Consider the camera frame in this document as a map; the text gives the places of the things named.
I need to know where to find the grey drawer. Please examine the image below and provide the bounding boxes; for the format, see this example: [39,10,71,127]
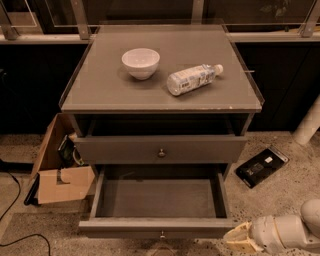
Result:
[75,135,246,164]
[79,164,235,239]

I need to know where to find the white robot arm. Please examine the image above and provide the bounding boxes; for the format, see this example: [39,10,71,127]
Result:
[223,199,320,254]

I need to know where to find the grey wooden drawer cabinet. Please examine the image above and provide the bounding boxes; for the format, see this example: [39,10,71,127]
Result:
[58,23,266,178]

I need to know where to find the black flat device box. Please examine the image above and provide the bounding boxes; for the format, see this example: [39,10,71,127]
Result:
[235,146,289,188]

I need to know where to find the clear plastic water bottle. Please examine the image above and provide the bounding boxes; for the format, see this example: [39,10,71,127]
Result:
[167,64,224,96]

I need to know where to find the dark items in box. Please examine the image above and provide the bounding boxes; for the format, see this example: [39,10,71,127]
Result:
[57,135,84,168]

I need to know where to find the brown cardboard box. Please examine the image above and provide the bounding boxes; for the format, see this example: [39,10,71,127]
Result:
[31,113,95,204]

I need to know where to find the white ceramic bowl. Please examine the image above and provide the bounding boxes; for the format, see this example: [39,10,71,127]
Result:
[121,48,160,80]

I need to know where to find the black floor cable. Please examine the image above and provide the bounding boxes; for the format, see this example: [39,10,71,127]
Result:
[0,159,52,256]

